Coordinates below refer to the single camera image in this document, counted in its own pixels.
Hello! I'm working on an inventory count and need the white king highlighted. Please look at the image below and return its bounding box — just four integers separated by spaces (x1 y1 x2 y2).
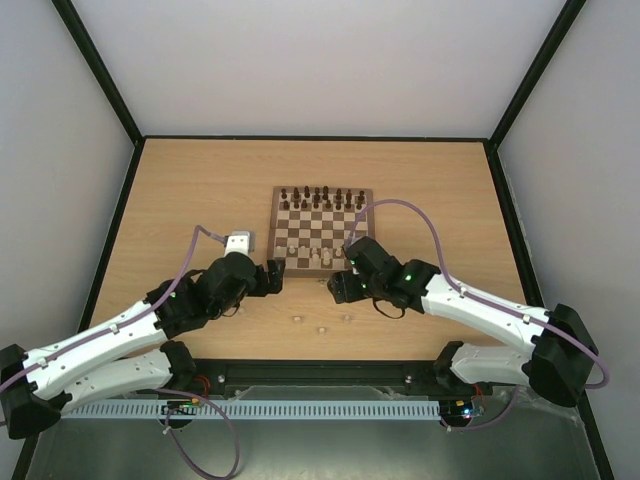
322 251 332 267

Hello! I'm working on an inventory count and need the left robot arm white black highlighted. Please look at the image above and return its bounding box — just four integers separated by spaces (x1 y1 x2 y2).
1 252 285 440

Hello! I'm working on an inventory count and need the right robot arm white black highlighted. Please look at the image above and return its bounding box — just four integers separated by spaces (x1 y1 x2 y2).
327 237 598 407

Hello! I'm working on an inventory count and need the wooden chess board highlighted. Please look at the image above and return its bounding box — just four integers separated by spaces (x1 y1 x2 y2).
267 185 375 278

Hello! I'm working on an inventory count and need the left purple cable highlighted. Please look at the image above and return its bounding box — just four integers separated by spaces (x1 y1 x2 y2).
0 225 244 479

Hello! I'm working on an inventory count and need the purple cable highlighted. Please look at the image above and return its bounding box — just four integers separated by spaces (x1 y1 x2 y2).
0 225 244 479
347 199 611 431

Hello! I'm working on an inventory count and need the black aluminium frame rail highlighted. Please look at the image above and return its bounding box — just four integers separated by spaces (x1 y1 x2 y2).
189 357 581 389

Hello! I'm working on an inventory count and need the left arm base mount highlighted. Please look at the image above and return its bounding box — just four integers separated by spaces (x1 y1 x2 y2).
163 359 227 396

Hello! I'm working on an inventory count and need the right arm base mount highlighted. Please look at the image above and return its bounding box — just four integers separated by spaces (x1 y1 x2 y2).
402 361 491 397

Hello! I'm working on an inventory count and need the light blue cable duct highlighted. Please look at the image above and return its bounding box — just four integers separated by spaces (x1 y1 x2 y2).
63 399 441 421

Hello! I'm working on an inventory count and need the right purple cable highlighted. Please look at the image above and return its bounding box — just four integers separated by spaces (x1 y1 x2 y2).
347 199 611 431

